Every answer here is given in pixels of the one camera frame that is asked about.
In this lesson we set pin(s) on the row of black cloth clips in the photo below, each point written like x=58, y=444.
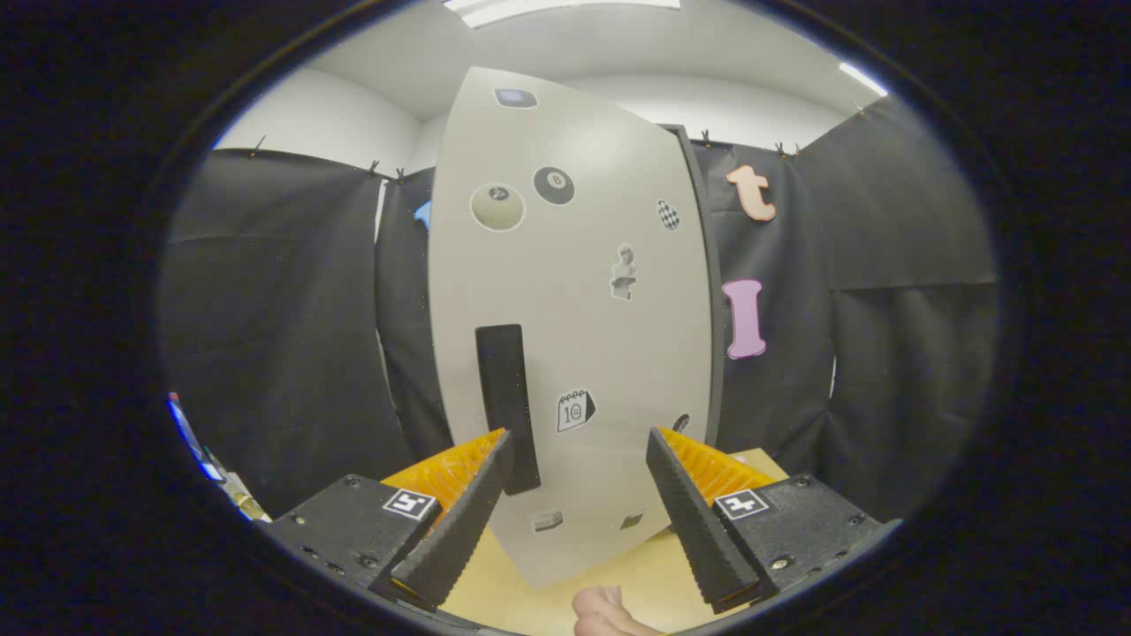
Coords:
x=705, y=139

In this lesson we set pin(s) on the light grey shoe cabinet door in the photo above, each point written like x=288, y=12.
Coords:
x=583, y=336

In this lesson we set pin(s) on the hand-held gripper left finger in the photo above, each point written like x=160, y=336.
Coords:
x=464, y=530

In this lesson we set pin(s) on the narrow ceiling light panel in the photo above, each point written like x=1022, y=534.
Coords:
x=863, y=79

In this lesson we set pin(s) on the wide ceiling light panel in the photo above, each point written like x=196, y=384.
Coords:
x=548, y=9

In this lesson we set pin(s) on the blue wall poster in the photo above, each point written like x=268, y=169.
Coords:
x=185, y=428

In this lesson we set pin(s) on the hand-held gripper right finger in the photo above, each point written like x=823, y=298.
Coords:
x=694, y=521

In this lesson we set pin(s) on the distant colourful clutter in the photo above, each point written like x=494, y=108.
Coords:
x=234, y=495

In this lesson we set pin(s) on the black backdrop cloth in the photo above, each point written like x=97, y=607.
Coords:
x=283, y=336

